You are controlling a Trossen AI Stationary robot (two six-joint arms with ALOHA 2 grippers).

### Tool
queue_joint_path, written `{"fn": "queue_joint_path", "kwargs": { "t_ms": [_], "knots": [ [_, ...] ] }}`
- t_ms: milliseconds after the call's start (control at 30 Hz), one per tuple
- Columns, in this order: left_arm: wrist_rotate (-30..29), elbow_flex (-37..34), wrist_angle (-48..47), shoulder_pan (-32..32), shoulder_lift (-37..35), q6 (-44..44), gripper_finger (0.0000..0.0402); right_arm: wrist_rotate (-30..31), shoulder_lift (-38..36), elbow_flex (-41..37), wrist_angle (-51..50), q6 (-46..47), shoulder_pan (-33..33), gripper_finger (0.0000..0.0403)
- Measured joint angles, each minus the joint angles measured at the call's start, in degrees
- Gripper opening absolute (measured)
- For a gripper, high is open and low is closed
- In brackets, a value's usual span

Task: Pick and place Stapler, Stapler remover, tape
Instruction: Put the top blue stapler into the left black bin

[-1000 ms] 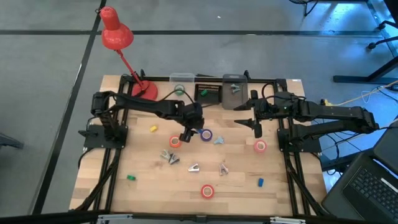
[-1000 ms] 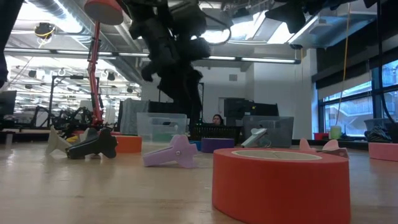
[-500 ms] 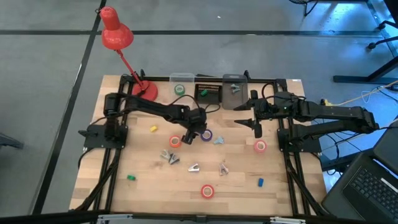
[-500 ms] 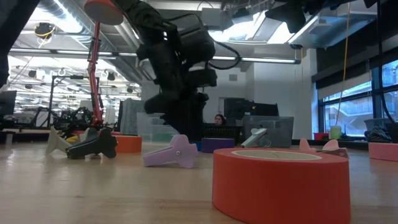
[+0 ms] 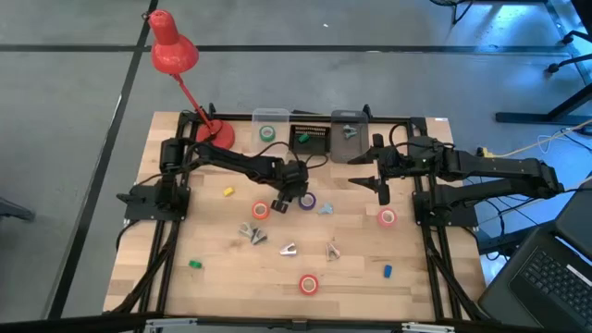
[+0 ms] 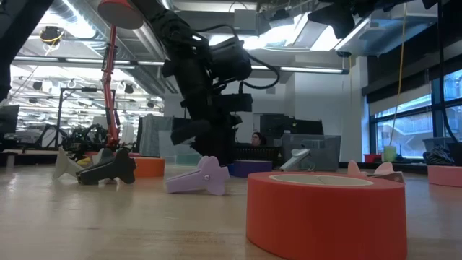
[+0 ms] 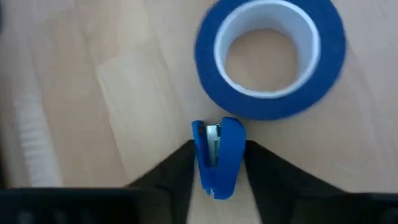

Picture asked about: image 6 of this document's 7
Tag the orange tape roll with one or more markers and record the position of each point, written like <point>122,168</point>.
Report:
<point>149,168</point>

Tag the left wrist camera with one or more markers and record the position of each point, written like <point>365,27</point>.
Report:
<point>231,59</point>

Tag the green cup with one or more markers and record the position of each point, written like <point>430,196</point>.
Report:
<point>389,154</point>

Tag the ceiling light strip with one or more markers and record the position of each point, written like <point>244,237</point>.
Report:
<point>310,70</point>

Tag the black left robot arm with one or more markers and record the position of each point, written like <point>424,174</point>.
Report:
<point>162,21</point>

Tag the purple staple remover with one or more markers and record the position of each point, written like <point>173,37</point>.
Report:
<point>202,178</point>

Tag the red tape roll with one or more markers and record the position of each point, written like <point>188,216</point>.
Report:
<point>325,220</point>

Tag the person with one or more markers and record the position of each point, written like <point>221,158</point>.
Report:
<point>258,139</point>

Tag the black background robot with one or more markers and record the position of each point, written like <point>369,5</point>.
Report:
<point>83,139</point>

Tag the striped fabric bundle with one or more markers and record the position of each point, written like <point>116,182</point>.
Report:
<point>438,157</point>

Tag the clear plastic bin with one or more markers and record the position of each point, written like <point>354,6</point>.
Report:
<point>166,148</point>

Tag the grey plastic bin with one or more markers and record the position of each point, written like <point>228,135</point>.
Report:
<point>325,151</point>

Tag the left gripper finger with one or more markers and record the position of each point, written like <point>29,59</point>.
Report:
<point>216,148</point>
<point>189,131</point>

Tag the grey basket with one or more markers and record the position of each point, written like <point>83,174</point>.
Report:
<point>433,142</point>

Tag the black monitor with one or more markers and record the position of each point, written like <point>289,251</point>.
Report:
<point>9,121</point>
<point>276,124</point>
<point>308,127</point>

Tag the black staple remover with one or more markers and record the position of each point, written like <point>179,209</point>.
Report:
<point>108,169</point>

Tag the black metal stand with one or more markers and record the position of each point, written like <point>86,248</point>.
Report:
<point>86,89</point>

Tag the grey ribbed panel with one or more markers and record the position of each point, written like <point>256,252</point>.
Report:
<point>153,135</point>

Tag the black mesh tray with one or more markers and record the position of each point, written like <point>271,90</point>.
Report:
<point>258,153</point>

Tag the red desk lamp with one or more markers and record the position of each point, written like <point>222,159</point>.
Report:
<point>110,90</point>

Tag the pink tape roll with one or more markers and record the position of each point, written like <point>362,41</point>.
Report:
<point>445,177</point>

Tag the pink staple remover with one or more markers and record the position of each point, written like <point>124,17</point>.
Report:
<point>386,171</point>

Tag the red box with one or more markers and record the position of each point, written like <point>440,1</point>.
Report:
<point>372,158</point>

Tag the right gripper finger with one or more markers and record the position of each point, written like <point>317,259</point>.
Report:
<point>334,20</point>

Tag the yellow stapler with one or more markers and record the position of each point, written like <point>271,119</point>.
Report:
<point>83,162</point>

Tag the purple tape roll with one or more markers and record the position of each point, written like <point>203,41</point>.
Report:
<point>250,169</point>

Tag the white staple remover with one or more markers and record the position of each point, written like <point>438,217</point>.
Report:
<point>65,166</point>

